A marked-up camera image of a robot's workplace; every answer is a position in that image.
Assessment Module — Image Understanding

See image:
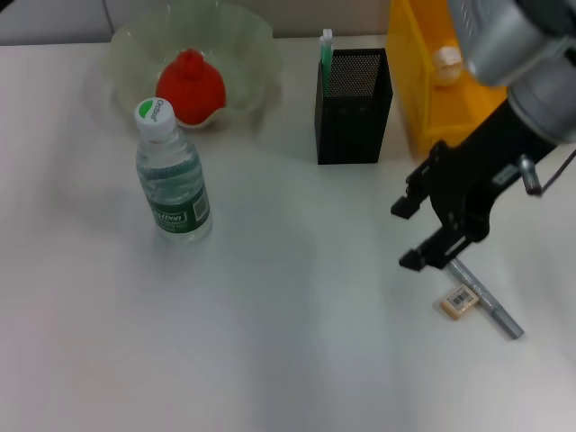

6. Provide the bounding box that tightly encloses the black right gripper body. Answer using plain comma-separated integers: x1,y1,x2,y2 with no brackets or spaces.
407,98,559,244

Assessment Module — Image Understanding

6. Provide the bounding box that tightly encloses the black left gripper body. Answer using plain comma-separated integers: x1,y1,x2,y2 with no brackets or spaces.
0,0,28,20

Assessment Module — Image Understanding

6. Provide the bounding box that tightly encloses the beige eraser with barcode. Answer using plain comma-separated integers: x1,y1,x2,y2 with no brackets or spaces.
438,285,478,321

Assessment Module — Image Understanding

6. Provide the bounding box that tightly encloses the grey pen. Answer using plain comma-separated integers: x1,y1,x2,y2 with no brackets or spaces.
445,258,526,341

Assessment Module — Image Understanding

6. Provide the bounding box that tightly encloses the white paper ball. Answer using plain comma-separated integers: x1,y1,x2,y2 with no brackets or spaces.
431,44,464,86

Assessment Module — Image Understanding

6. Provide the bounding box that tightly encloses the mint green utility knife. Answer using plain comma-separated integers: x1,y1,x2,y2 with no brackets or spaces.
319,29,335,76

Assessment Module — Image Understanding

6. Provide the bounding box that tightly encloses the red pomegranate toy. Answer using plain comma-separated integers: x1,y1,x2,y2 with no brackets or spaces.
156,49,226,127

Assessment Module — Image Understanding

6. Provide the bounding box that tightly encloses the clear green-label water bottle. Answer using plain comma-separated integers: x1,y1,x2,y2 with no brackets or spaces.
133,96,213,247

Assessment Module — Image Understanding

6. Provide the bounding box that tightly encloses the black mesh pen holder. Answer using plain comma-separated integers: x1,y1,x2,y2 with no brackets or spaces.
314,48,394,166

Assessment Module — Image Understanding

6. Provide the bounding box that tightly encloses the pale green glass fruit bowl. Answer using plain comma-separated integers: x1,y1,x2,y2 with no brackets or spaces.
105,0,284,140

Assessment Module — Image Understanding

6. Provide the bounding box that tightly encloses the yellow plastic bin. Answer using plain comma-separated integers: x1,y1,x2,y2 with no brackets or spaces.
386,0,512,158

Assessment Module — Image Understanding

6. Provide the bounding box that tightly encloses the grey right wrist cable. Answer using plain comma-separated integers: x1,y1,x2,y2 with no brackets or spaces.
519,150,576,198

